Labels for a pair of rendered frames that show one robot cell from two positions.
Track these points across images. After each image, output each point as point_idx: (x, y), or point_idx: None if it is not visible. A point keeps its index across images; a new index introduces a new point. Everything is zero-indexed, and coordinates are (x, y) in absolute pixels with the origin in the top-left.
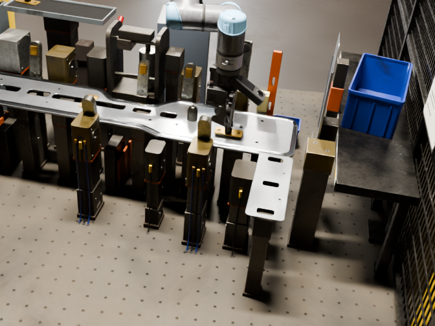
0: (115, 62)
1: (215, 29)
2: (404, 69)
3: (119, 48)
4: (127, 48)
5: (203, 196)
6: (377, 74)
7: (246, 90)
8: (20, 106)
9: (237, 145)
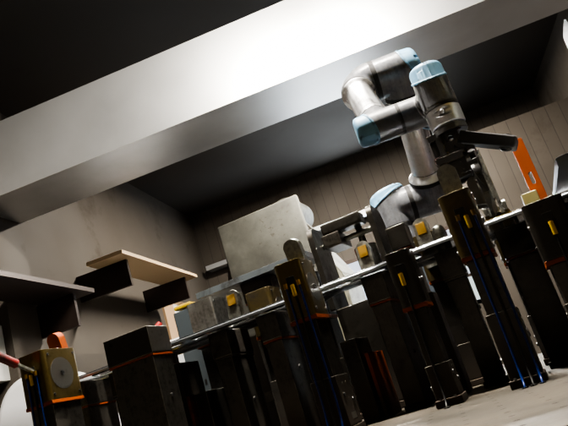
0: (330, 276)
1: (417, 115)
2: None
3: (328, 247)
4: (337, 241)
5: (500, 274)
6: None
7: (486, 136)
8: (216, 325)
9: (517, 210)
